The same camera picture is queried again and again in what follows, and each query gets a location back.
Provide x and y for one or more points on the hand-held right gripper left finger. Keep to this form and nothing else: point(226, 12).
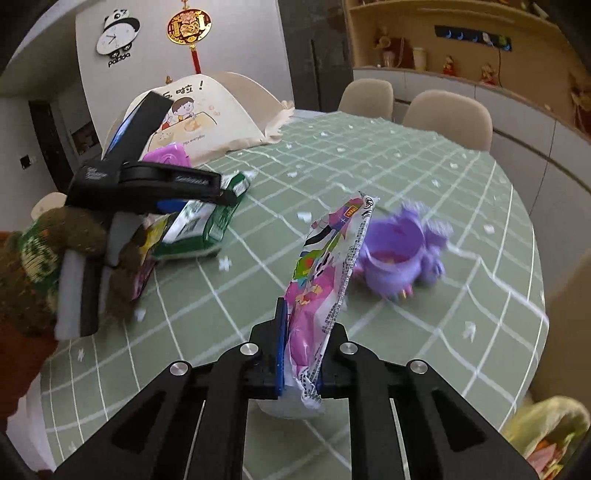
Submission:
point(280, 360)

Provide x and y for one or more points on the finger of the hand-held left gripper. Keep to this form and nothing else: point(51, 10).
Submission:
point(143, 124)
point(178, 206)

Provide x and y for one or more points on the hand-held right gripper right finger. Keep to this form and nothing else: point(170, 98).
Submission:
point(337, 369)

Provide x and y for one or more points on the green snack packet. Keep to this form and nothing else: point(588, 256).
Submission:
point(203, 226)

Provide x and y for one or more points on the yellow purple snack wrapper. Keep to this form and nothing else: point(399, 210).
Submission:
point(147, 258)

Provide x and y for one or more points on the pink snack wrapper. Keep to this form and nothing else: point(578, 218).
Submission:
point(318, 286)

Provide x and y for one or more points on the yellow plastic bag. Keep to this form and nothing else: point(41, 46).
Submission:
point(549, 415)

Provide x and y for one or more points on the person's left hand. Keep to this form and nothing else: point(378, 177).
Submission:
point(78, 230)

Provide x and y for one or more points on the purple flower ornament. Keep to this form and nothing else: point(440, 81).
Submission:
point(168, 157)

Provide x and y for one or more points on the beige cartoon food cover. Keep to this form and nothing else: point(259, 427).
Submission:
point(221, 120)

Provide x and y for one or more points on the green checked tablecloth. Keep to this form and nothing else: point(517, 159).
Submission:
point(258, 258)

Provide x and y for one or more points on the red gold hanging ornament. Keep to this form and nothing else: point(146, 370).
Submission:
point(188, 25)

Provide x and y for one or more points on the purple dinosaur toy cup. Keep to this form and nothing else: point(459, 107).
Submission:
point(397, 244)

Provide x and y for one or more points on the beige upholstered chair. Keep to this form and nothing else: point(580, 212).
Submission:
point(448, 117)
point(570, 323)
point(367, 97)

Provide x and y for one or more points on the brown gold figurine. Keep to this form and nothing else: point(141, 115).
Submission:
point(383, 44)

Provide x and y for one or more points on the red seated figurine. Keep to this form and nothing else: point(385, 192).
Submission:
point(488, 74)
point(449, 64)

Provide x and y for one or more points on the white sideboard cabinet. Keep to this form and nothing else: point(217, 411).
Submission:
point(517, 120)

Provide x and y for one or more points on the black power strip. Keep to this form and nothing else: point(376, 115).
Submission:
point(473, 37)

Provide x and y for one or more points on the panda wall clock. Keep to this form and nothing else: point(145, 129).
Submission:
point(115, 34)

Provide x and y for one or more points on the wooden wall shelf unit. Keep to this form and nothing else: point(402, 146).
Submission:
point(364, 32)

